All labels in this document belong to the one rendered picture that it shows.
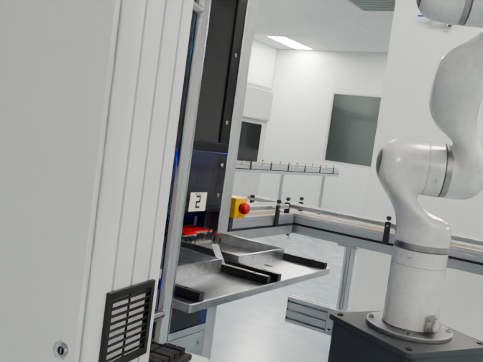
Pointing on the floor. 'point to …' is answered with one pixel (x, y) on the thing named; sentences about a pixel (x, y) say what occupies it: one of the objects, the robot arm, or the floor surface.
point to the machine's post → (215, 219)
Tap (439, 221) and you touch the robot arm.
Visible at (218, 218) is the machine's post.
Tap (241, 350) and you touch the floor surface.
